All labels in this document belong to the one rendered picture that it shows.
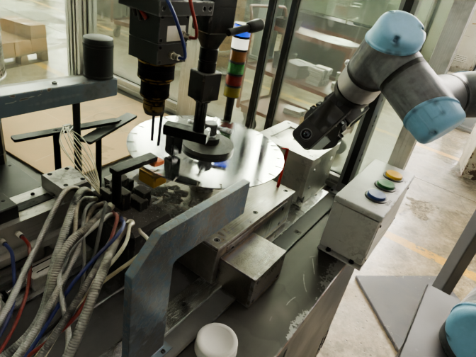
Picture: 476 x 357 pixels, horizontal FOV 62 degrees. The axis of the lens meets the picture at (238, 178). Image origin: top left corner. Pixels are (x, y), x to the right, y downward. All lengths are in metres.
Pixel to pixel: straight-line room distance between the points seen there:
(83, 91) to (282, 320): 0.58
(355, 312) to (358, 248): 1.07
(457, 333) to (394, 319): 1.34
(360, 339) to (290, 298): 1.08
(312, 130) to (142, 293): 0.41
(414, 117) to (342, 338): 1.33
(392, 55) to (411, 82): 0.05
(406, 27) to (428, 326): 0.56
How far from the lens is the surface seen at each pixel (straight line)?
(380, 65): 0.64
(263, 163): 0.81
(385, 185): 0.97
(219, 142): 0.83
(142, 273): 0.51
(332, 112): 0.75
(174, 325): 0.71
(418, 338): 0.87
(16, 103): 0.77
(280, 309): 0.79
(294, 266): 0.88
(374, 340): 1.90
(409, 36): 0.64
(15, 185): 0.92
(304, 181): 1.03
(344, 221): 0.90
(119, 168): 0.66
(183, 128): 0.74
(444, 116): 0.62
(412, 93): 0.63
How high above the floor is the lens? 1.31
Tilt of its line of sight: 30 degrees down
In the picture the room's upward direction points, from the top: 11 degrees clockwise
